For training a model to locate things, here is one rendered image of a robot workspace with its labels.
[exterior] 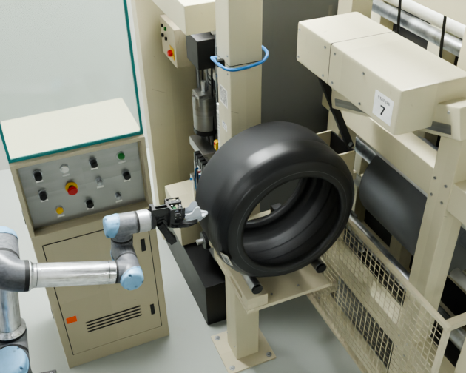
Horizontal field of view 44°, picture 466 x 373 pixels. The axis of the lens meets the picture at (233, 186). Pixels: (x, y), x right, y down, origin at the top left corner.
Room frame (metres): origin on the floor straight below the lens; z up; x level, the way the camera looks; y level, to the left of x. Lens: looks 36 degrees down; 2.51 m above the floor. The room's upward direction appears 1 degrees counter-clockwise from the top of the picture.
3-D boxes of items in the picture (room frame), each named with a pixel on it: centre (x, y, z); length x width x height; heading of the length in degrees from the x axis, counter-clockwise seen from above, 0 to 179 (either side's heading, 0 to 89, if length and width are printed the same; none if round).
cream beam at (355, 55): (1.76, -0.47, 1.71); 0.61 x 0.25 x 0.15; 22
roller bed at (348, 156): (2.11, -0.42, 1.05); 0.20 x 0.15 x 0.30; 22
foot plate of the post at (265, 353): (1.99, -0.03, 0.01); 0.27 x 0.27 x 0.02; 22
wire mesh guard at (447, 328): (1.68, -0.54, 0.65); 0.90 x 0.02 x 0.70; 22
